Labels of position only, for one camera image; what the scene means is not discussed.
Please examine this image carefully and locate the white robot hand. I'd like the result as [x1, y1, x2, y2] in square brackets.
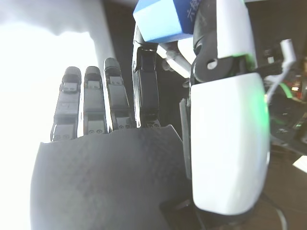
[30, 0, 272, 230]

